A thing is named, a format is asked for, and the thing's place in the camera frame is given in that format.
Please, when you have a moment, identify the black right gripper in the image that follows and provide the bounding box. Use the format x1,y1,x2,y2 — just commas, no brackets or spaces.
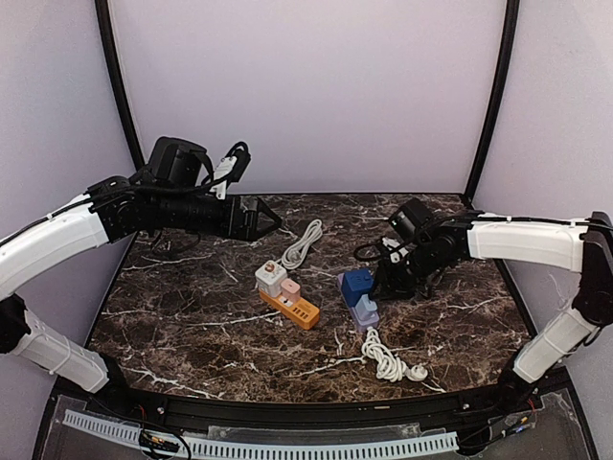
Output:
368,241,443,302

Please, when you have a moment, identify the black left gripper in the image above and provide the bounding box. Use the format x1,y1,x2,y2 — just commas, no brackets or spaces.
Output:
154,188,282,242

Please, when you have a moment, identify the light blue wall charger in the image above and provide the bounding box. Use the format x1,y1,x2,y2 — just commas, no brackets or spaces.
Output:
354,294,379,323

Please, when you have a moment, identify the purple power strip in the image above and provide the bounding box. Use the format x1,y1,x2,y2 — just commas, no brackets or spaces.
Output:
336,273,380,333

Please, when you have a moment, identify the blue cube socket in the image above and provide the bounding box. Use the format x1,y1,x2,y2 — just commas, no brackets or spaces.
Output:
340,268,374,308

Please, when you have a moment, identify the white cube socket adapter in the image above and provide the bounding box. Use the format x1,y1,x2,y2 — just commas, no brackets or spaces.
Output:
255,260,287,298

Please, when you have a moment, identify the pink wall charger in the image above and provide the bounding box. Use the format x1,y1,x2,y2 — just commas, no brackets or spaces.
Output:
281,278,301,303

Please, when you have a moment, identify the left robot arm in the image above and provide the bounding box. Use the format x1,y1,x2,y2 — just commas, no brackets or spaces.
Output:
1,136,282,418

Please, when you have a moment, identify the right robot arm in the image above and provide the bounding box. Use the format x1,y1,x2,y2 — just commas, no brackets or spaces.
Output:
371,198,612,416

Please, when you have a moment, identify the orange power strip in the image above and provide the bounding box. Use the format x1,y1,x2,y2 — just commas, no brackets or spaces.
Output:
259,289,320,331

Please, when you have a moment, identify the small circuit board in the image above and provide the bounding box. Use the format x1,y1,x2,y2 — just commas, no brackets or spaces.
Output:
138,430,179,453

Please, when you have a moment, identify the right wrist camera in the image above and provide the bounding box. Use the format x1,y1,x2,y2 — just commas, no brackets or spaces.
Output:
381,237,408,264

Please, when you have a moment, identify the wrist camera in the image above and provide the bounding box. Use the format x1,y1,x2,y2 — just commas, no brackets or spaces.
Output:
209,141,251,200
381,237,408,264

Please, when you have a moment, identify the white cord of orange strip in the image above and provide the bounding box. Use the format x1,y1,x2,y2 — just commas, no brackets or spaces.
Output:
280,218,324,272

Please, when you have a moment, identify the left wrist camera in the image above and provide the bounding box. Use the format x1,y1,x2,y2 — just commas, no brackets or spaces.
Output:
209,141,251,200

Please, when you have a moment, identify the white cord of purple strip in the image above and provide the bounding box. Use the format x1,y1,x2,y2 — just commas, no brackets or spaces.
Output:
360,328,431,383

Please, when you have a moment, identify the white slotted cable duct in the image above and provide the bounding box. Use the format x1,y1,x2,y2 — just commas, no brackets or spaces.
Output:
62,409,459,459

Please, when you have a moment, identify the black front rail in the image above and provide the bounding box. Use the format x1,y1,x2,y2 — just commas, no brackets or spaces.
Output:
125,385,500,430

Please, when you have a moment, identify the left black frame post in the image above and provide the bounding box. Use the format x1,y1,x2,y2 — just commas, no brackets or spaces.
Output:
94,0,145,170

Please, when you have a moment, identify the black frame post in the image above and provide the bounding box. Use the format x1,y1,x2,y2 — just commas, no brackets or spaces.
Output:
94,0,145,170
463,0,521,207

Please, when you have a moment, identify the right black frame post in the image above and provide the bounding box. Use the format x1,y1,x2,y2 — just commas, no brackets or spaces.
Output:
463,0,521,207

